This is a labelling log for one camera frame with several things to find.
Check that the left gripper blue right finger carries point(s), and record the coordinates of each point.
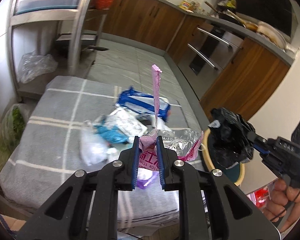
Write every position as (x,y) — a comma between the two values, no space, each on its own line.
(161,160)

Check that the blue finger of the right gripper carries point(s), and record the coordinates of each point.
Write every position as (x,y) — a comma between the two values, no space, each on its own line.
(261,146)

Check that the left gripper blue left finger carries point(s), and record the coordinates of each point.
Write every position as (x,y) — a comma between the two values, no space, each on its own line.
(135,162)

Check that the pink foil snack wrapper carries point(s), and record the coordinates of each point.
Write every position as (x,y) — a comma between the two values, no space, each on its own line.
(186,146)

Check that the black plastic bag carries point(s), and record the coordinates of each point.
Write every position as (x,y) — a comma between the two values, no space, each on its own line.
(230,138)

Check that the wooden kitchen cabinets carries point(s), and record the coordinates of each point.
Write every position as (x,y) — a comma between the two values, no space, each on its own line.
(244,86)

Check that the grey kitchen countertop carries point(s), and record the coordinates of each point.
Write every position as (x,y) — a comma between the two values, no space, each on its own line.
(215,17)

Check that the person's right hand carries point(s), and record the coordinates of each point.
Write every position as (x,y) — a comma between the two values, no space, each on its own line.
(280,196)

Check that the teal crumpled glove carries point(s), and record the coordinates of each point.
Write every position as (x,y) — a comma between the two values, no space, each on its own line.
(112,135)

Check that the teal bin with yellow rim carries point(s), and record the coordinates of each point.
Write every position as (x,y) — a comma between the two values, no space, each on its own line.
(235,174)

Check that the clear plastic bag on table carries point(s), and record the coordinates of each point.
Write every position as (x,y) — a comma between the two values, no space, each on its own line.
(93,148)

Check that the blue white snack bag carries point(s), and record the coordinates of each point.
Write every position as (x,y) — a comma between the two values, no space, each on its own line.
(142,103)

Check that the grey checked tablecloth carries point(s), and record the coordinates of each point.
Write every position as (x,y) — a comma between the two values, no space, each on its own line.
(48,154)

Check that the stainless steel oven drawers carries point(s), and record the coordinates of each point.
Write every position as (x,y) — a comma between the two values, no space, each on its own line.
(208,53)

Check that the white plate on counter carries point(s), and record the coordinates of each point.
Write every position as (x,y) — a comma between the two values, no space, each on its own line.
(271,33)

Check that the bag of green vegetables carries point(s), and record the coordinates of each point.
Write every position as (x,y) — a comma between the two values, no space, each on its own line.
(11,130)

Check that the clear plastic bag on shelf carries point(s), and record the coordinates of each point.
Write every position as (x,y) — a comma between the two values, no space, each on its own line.
(32,66)

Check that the frying pan on stove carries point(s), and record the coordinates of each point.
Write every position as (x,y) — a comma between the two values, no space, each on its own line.
(231,17)

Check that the cardboard box on floor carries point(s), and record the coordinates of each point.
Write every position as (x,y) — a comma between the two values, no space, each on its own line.
(11,225)

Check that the stainless steel rack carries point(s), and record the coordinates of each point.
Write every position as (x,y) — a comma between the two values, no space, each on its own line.
(56,27)

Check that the black range hood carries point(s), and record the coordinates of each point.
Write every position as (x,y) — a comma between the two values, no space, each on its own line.
(277,13)

